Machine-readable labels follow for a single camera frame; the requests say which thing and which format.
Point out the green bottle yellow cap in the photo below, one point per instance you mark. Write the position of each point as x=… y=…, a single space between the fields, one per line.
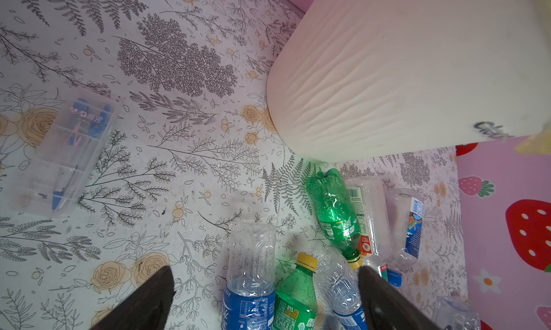
x=296 y=302

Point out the clear bottle blue label left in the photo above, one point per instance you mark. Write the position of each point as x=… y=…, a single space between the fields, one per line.
x=248 y=301

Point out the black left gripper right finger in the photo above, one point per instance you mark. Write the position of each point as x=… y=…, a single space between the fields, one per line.
x=386 y=308

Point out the clear bottle blue label middle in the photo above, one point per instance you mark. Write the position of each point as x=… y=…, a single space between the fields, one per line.
x=338 y=284

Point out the clear bottle blue label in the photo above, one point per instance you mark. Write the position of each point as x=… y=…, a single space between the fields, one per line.
x=248 y=301
x=338 y=284

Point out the green bottle near bin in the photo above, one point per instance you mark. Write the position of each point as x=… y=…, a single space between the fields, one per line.
x=336 y=215

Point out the white plastic waste bin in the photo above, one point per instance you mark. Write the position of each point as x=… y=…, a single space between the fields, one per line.
x=364 y=78

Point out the clear plastic pen box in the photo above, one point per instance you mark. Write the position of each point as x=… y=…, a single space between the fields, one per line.
x=57 y=176

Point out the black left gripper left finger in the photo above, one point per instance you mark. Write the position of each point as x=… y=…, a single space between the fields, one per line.
x=147 y=307

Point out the square bottle blue artesian label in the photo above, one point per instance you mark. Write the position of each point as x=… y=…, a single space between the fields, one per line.
x=405 y=211

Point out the yellow bin liner bag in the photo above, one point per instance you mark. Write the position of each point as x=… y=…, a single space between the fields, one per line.
x=538 y=144

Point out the clear bottle orange flower label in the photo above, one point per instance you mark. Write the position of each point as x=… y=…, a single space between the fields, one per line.
x=368 y=198

